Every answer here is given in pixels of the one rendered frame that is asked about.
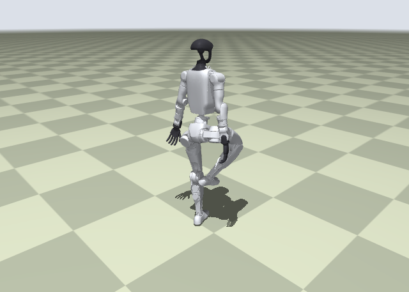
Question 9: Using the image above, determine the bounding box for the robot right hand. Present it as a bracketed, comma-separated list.
[219, 135, 229, 164]

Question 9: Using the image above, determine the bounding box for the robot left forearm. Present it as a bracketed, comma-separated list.
[174, 100, 185, 126]

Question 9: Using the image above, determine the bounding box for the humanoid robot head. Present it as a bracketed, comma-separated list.
[190, 39, 213, 71]

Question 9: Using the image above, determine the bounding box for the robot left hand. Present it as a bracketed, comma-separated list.
[166, 121, 182, 146]

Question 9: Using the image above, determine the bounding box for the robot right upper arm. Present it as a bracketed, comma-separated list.
[209, 72, 225, 114]

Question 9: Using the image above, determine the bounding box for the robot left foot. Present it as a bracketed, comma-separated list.
[194, 210, 210, 225]

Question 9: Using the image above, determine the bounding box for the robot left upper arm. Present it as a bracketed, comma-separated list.
[177, 70, 188, 106]

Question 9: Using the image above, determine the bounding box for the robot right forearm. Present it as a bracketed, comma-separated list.
[217, 104, 229, 140]

